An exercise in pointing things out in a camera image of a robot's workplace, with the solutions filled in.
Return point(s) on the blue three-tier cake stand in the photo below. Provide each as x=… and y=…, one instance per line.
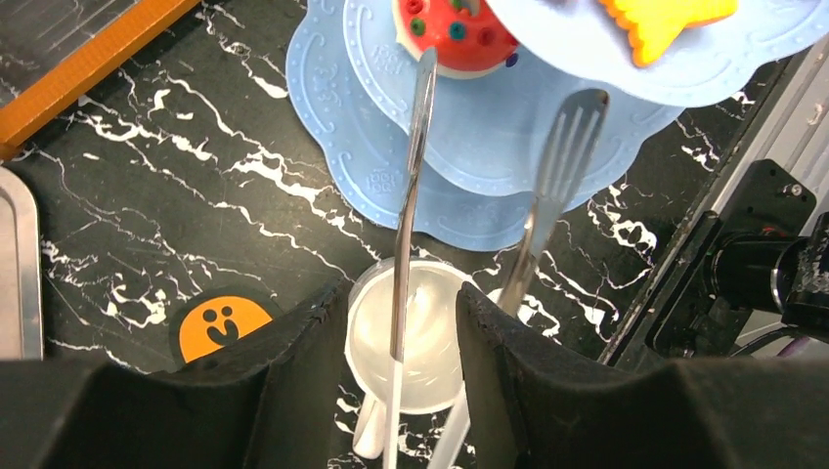
x=352, y=86

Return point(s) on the orange black round coaster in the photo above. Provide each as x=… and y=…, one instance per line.
x=217, y=318

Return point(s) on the steel serving tray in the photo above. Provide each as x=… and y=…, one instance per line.
x=21, y=295

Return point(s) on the red sprinkled donut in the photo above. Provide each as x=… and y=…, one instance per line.
x=469, y=40

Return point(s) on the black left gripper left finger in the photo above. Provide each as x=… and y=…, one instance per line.
x=266, y=401

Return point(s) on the orange yellow pastry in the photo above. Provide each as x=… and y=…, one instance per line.
x=653, y=25

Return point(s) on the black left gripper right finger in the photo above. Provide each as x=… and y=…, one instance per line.
x=536, y=404

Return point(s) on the wooden two-tier shelf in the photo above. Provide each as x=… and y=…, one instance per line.
x=54, y=52

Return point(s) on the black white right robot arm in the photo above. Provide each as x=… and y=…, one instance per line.
x=721, y=268

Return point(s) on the white ceramic mug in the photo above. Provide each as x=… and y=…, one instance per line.
x=431, y=370

